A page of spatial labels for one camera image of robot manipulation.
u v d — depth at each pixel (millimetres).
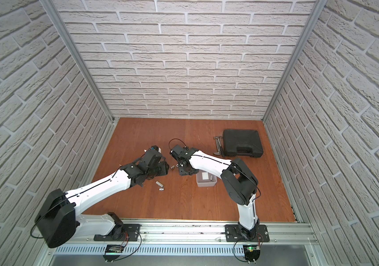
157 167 663
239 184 489
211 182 897
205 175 922
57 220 398
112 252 700
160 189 856
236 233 730
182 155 702
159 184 876
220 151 1027
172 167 942
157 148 783
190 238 727
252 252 706
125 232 725
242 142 1005
